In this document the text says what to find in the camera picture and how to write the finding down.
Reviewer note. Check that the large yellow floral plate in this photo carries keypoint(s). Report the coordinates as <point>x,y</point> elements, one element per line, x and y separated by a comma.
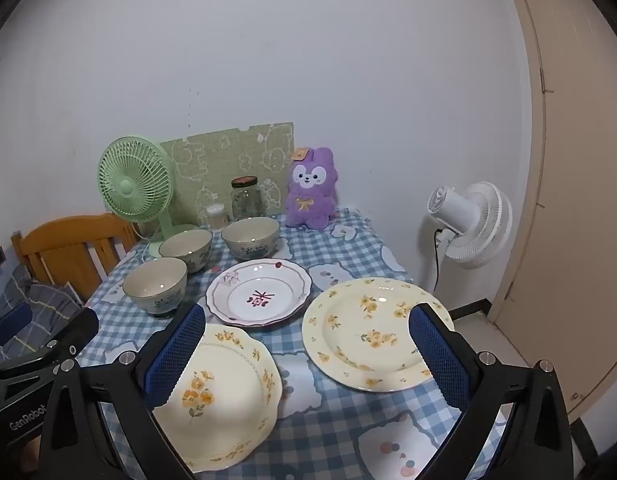
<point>368,330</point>

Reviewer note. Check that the blue floral ceramic bowl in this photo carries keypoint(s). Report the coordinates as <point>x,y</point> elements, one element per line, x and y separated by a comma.
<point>251,235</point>

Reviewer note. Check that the white standing fan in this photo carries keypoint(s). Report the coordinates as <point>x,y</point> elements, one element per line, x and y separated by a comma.
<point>473,220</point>

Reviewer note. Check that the wooden chair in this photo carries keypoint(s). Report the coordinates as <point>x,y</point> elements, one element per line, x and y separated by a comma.
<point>73,250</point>

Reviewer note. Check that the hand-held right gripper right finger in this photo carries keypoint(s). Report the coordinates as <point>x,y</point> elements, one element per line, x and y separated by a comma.
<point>438,355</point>

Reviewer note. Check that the cotton swab container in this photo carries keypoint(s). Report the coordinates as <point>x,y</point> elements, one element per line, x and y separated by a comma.
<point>217,215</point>

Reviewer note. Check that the grey plaid pillow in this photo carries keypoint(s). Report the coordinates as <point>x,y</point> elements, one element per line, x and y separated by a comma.
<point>33,300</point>

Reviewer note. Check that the glass jar with dark lid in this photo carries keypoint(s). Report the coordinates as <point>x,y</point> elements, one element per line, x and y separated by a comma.
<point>246,197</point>

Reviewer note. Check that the purple plush bunny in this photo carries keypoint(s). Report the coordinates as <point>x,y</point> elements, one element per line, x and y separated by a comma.
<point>311,190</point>

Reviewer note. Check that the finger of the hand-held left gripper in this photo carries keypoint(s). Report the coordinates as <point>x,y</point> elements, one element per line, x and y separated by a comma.
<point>73,330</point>
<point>11,320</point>

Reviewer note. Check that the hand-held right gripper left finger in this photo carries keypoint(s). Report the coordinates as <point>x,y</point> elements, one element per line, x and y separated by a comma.
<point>173,355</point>

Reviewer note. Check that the white red-rimmed plate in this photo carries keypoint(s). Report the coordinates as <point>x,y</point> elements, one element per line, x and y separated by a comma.
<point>258,297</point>

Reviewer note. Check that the green desk fan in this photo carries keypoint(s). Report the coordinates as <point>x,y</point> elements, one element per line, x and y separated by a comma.
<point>133,185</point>

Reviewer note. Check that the green printed mat board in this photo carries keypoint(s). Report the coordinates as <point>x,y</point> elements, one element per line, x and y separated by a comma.
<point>223,160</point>

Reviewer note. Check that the scalloped yellow floral plate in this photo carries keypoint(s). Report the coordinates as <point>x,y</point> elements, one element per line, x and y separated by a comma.
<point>223,400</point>

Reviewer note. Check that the blue checked tablecloth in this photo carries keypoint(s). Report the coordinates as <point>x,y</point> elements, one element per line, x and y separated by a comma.
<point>293,345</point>

